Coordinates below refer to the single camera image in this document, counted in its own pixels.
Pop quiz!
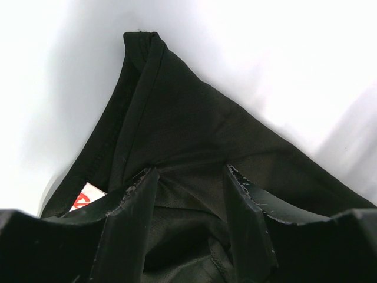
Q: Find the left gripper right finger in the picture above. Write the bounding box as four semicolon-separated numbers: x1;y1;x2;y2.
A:
223;165;376;282

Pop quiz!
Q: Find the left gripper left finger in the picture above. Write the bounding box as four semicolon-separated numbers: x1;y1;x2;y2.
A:
1;168;159;282

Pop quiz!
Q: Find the black t shirt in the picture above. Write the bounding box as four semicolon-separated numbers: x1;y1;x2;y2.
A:
42;32;376;282

